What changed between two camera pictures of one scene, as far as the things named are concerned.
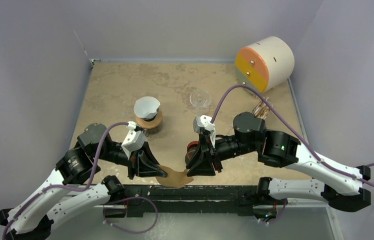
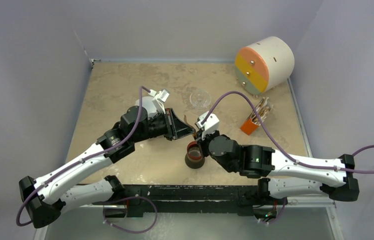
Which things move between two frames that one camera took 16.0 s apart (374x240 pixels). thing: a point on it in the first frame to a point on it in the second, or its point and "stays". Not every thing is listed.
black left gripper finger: x=150 y=170 to x=184 y=132
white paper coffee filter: x=145 y=107 stays
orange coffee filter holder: x=261 y=110 stays
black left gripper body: x=133 y=164 to x=170 y=128
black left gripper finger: x=145 y=151 to x=179 y=124
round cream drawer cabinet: x=266 y=65 stays
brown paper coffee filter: x=174 y=179 to x=194 y=135
